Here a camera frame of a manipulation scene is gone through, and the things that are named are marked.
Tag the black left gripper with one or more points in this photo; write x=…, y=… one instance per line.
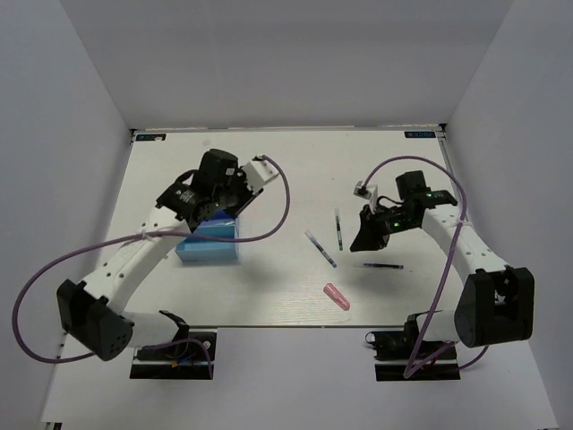
x=248, y=195

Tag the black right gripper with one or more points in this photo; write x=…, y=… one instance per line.
x=370, y=236

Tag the blue ink pen refill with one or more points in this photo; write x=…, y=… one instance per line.
x=320, y=248

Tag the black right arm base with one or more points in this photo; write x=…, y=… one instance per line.
x=391, y=354

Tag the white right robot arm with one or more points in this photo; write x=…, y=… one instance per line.
x=496, y=304

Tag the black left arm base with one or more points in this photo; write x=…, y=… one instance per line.
x=191, y=361

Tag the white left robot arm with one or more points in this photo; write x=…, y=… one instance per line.
x=92, y=310

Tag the purple ink pen refill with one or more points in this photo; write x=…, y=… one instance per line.
x=380, y=265

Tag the green ink pen refill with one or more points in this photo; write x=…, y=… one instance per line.
x=338, y=230

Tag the pink blue tiered organizer box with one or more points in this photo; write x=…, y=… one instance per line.
x=202, y=251

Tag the left corner table sticker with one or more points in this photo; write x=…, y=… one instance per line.
x=150, y=137

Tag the corner table sticker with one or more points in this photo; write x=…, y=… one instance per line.
x=150, y=137
x=420, y=134

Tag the right corner table sticker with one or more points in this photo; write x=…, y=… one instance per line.
x=420, y=134

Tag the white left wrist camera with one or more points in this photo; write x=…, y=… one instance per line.
x=258, y=173

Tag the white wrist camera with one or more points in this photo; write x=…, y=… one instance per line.
x=370, y=194
x=258, y=173

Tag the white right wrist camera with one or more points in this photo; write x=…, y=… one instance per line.
x=370, y=194

